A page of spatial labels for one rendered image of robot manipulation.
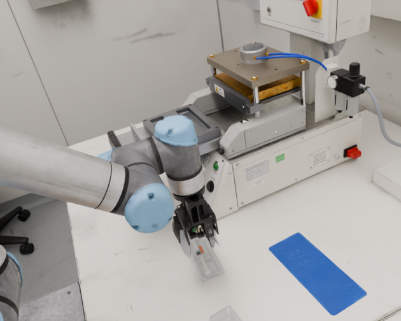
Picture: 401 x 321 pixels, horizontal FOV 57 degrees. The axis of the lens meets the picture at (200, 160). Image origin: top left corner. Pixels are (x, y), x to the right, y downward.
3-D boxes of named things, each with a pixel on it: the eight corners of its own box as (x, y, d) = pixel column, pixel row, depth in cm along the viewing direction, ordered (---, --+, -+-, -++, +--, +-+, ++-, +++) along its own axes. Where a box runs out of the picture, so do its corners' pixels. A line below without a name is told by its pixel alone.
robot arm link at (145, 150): (98, 173, 61) (161, 152, 64) (91, 147, 71) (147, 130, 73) (113, 211, 65) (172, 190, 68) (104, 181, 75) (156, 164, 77)
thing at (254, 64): (274, 63, 127) (272, 24, 120) (338, 90, 102) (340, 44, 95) (210, 84, 120) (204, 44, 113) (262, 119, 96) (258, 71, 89)
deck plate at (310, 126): (294, 77, 138) (294, 75, 138) (366, 109, 110) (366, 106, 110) (181, 117, 126) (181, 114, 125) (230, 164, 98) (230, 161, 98)
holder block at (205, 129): (192, 110, 118) (191, 102, 116) (221, 135, 102) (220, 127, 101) (144, 127, 113) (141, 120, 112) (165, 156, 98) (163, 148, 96)
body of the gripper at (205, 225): (188, 248, 80) (177, 206, 73) (176, 223, 87) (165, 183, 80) (220, 235, 82) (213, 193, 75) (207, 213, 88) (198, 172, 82)
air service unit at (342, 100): (331, 102, 107) (333, 52, 99) (370, 121, 95) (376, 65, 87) (316, 108, 105) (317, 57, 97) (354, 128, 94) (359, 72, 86)
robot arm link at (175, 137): (144, 121, 72) (186, 108, 74) (157, 167, 78) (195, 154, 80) (155, 138, 66) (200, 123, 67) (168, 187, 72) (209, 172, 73)
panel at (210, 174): (172, 169, 131) (184, 119, 124) (209, 218, 107) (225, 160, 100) (167, 169, 130) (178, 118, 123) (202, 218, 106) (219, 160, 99)
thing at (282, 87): (261, 71, 122) (260, 42, 117) (304, 92, 105) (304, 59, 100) (215, 87, 118) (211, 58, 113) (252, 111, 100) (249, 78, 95)
